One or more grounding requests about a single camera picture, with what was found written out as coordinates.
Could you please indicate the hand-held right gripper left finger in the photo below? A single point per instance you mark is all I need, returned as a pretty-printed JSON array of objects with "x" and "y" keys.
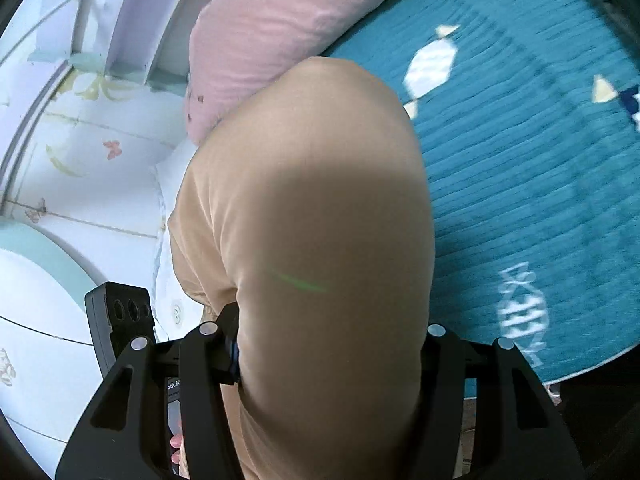
[{"x": 234, "y": 360}]

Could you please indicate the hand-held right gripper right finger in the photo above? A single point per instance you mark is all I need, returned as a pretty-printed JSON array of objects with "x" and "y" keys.
[{"x": 435, "y": 360}]

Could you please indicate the tan coat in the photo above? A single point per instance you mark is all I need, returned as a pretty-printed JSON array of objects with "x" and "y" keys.
[{"x": 320, "y": 200}]

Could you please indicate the person's left hand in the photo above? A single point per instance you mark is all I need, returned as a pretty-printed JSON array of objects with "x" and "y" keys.
[{"x": 176, "y": 452}]

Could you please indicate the white pillow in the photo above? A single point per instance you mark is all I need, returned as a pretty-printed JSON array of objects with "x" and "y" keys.
[{"x": 165, "y": 270}]

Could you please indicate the white green-edged bed headboard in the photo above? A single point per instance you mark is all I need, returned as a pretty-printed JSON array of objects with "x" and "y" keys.
[{"x": 40, "y": 300}]

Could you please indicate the teal printed blanket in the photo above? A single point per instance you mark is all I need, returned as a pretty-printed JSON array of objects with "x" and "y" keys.
[{"x": 515, "y": 170}]

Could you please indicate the pink pillow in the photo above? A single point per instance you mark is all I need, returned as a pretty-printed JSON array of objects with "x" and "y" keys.
[{"x": 260, "y": 25}]

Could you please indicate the white window frame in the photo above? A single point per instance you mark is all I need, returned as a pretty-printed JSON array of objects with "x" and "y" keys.
[{"x": 135, "y": 20}]

